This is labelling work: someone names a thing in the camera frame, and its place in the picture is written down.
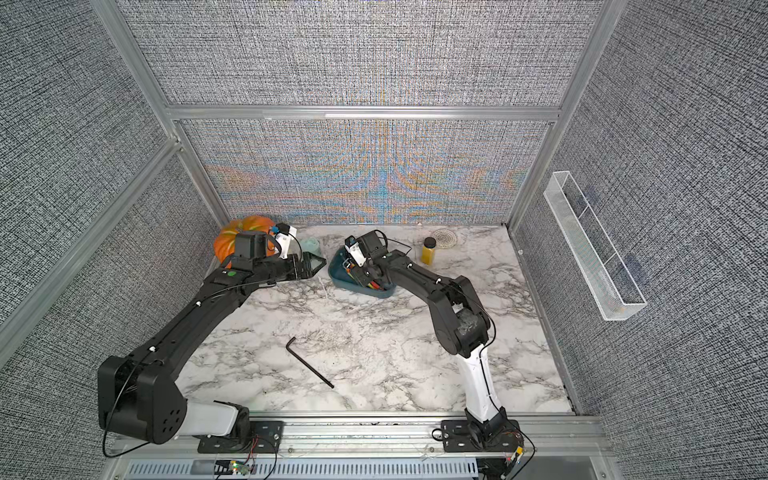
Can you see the red sleeved hex key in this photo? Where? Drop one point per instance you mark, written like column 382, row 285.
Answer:
column 375, row 285

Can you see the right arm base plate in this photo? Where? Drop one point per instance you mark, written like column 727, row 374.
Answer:
column 463, row 436

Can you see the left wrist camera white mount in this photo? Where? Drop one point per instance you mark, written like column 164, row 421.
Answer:
column 285, row 236

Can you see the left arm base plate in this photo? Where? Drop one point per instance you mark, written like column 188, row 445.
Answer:
column 260, row 437

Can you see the clear acrylic wall shelf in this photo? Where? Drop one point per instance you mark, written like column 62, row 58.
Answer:
column 614, row 289

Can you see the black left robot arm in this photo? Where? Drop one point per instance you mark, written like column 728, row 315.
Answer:
column 137, row 394

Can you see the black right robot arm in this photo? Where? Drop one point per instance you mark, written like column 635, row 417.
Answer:
column 460, row 323

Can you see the yellow bottle black cap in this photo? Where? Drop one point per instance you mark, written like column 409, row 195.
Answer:
column 429, row 247

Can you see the mint green lidded jar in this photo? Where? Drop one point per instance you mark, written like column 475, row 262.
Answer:
column 311, row 245

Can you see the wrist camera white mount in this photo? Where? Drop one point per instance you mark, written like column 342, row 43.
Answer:
column 354, row 250
column 285, row 236

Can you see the white slotted cable duct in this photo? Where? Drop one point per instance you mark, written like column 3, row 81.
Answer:
column 295, row 468

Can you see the teal storage box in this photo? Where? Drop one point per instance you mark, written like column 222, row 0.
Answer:
column 342, row 279

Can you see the aluminium front rail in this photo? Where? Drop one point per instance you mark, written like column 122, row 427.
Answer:
column 414, row 434

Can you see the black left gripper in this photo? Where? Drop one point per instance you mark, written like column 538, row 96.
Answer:
column 308, row 272

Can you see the black hex key front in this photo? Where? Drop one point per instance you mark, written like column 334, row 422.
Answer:
column 306, row 364

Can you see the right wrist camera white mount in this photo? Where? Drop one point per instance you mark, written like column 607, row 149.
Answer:
column 354, row 250

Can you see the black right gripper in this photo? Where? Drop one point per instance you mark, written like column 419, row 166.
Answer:
column 358, row 272

